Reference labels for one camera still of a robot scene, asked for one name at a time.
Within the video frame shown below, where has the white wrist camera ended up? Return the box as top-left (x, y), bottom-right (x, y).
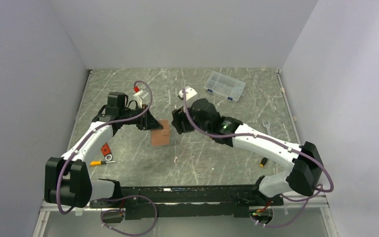
top-left (133, 86), bottom-right (149, 108)
top-left (178, 86), bottom-right (197, 100)

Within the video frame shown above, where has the aluminium frame rail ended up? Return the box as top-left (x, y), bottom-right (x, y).
top-left (33, 197), bottom-right (337, 237)

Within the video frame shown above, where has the black yellow screwdriver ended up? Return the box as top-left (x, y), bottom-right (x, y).
top-left (260, 158), bottom-right (268, 167)

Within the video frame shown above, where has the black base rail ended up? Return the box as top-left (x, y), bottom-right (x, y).
top-left (89, 185), bottom-right (285, 220)

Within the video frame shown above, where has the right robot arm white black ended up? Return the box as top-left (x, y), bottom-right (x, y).
top-left (172, 99), bottom-right (323, 205)

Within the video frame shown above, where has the silver wrench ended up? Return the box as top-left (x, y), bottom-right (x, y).
top-left (262, 120), bottom-right (272, 136)

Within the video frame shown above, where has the clear plastic organizer box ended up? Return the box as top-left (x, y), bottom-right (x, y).
top-left (204, 72), bottom-right (246, 102)

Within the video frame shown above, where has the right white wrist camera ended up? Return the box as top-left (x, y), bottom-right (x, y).
top-left (178, 86), bottom-right (197, 100)

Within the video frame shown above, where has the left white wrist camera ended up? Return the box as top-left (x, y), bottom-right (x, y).
top-left (133, 86), bottom-right (149, 108)

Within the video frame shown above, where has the brown leather card holder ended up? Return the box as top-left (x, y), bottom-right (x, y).
top-left (151, 119), bottom-right (170, 146)

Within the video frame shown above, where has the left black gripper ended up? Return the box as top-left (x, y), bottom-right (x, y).
top-left (119, 104), bottom-right (163, 130)

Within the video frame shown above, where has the yellow handled screwdriver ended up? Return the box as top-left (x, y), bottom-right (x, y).
top-left (90, 160), bottom-right (115, 166)

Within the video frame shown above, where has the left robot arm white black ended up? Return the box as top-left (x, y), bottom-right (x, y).
top-left (44, 92), bottom-right (163, 208)

